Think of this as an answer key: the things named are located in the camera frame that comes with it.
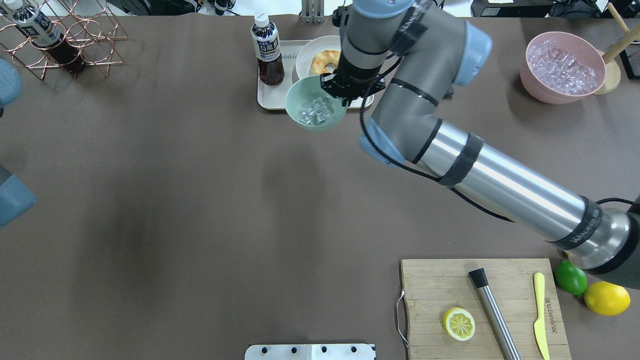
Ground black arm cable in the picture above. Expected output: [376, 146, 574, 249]
[359, 55, 636, 223]

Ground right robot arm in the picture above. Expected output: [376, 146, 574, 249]
[320, 0, 640, 289]

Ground pink bowl of ice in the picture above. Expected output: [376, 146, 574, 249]
[519, 31, 607, 105]

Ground standing dark tea bottle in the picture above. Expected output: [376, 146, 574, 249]
[250, 13, 285, 86]

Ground copper wire bottle rack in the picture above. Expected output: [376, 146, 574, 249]
[1, 0, 129, 81]

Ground ice cubes in green bowl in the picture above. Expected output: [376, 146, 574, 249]
[298, 96, 334, 126]

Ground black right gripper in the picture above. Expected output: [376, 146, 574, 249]
[320, 73, 386, 107]

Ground mint green bowl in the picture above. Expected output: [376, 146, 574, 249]
[285, 76, 347, 132]

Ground yellow plastic knife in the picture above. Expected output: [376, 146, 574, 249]
[533, 272, 551, 360]

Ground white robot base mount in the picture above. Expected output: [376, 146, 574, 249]
[244, 342, 377, 360]

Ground steel muddler black tip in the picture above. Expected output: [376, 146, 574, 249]
[468, 268, 521, 360]

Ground wooden glass drying stand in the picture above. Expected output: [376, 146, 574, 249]
[594, 2, 640, 95]

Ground whole lemon near board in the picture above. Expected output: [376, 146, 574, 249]
[582, 281, 631, 316]

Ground cream round plate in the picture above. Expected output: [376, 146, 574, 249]
[295, 35, 341, 80]

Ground bamboo cutting board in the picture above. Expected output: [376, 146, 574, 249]
[400, 259, 572, 360]

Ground bottle lying in rack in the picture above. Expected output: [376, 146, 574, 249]
[3, 0, 86, 75]

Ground glazed donut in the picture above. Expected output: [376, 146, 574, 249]
[310, 50, 341, 76]

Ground cream serving tray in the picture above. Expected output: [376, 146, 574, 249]
[257, 39, 375, 111]

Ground half lemon slice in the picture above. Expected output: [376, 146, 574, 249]
[442, 307, 476, 342]

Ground green lime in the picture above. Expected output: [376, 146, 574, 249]
[553, 259, 588, 297]

